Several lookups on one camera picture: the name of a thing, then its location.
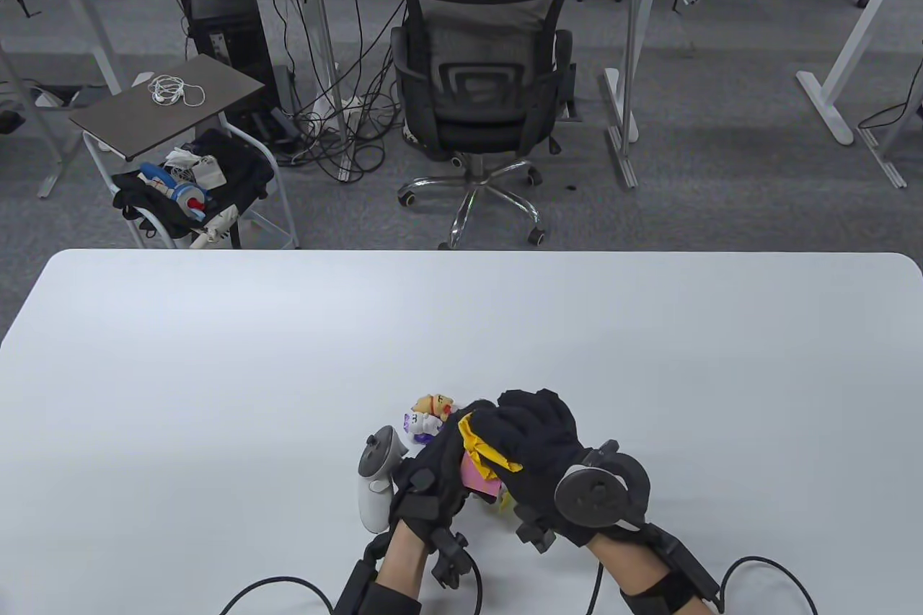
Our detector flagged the person's left hand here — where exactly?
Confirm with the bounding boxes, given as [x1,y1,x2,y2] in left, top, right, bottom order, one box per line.
[388,399,500,552]

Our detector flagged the person's right hand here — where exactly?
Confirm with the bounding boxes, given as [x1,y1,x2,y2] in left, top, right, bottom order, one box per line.
[467,388,603,555]

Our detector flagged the yellow paper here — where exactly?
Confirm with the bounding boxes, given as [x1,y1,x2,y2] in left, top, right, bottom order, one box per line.
[458,412,524,482]

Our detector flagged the pink paper pad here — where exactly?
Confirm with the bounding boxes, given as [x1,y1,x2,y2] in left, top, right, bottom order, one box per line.
[459,455,505,502]

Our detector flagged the person's right forearm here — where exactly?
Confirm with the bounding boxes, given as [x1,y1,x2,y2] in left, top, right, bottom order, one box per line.
[583,536,682,615]

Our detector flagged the person's left forearm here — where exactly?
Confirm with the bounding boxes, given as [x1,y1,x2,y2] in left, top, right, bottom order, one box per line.
[375,521,435,605]

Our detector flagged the small colourful toy figure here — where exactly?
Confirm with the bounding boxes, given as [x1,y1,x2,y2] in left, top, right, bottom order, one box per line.
[402,393,459,447]

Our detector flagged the black wrist-mounted controller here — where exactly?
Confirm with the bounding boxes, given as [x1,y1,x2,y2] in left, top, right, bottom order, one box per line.
[554,440,651,538]

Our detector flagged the white wrist-mounted controller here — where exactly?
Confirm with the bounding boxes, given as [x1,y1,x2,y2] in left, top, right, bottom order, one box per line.
[358,425,409,535]

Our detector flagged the black mesh office chair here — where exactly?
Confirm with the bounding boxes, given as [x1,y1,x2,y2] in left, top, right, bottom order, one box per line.
[389,0,579,249]

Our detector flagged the black bag with clutter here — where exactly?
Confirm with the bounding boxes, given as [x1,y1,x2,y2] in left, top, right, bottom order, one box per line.
[111,128,276,246]

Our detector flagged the white desk with metal legs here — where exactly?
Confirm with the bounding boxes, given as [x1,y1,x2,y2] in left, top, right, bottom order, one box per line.
[270,0,725,192]

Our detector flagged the brown-topped white side cart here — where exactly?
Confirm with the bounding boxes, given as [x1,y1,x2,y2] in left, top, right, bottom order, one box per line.
[69,53,301,250]

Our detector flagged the black computer tower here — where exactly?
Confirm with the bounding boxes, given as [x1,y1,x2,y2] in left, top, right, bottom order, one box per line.
[182,0,281,112]

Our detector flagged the black left wrist strap unit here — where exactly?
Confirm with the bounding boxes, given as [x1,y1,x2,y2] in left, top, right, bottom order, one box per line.
[333,536,426,615]

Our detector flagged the black wrist strap unit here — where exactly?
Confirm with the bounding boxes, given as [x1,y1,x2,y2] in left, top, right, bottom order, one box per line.
[620,525,723,615]
[333,536,426,615]

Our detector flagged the black right wrist strap unit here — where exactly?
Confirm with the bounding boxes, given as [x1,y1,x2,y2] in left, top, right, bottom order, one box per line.
[620,525,723,615]

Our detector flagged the black left glove cable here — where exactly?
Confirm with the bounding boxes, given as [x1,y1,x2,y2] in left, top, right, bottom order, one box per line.
[218,575,337,615]

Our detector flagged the black glove cable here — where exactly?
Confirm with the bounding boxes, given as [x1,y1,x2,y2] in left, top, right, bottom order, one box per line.
[218,575,337,615]
[720,556,820,615]

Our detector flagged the black right glove cable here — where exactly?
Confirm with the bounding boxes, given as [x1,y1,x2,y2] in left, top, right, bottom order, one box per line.
[720,556,820,615]

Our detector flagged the tangle of black floor cables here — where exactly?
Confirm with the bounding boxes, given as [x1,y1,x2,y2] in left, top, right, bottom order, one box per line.
[270,0,408,185]

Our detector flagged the white wired earphones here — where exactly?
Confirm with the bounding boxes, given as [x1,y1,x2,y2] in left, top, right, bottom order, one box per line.
[147,74,207,108]

